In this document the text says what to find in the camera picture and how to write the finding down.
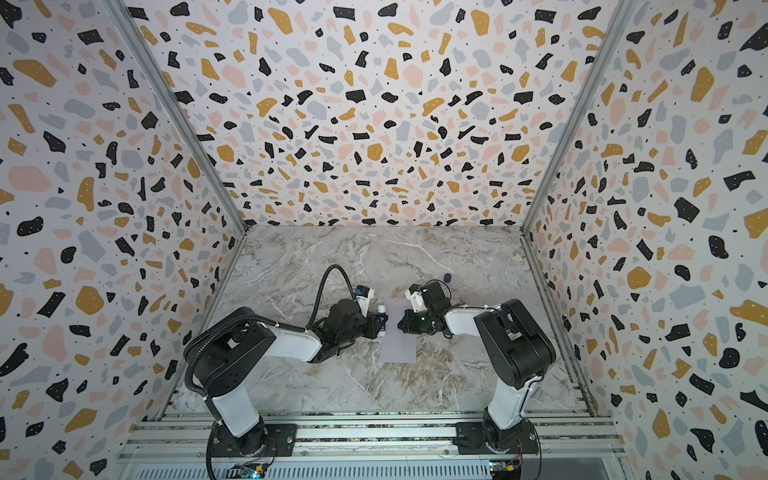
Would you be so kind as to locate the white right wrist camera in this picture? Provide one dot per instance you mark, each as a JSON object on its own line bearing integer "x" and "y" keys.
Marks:
{"x": 414, "y": 295}

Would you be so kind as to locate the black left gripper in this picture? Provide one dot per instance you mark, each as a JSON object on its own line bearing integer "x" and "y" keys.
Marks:
{"x": 379, "y": 326}

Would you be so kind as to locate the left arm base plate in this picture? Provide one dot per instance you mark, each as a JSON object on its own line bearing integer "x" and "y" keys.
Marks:
{"x": 263, "y": 440}

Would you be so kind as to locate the aluminium corner post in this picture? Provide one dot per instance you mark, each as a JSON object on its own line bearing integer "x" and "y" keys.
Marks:
{"x": 616, "y": 27}
{"x": 121, "y": 18}

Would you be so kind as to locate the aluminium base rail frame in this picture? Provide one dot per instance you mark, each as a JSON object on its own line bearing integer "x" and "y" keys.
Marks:
{"x": 548, "y": 445}

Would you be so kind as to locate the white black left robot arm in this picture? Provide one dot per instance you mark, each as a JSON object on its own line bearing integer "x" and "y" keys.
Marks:
{"x": 221, "y": 358}

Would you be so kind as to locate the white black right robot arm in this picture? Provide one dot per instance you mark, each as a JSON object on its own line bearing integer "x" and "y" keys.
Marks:
{"x": 518, "y": 350}

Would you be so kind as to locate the left aluminium corner post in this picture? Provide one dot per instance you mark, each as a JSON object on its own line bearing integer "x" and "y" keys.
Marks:
{"x": 121, "y": 18}

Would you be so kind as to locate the lavender envelope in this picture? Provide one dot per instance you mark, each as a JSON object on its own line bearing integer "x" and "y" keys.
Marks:
{"x": 396, "y": 347}

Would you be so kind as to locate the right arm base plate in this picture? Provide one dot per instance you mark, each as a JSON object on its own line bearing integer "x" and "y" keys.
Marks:
{"x": 485, "y": 438}

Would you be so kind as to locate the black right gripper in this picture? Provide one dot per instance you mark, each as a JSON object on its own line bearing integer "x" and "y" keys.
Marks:
{"x": 411, "y": 320}

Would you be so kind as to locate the right aluminium corner post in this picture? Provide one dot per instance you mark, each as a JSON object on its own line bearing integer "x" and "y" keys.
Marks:
{"x": 616, "y": 27}

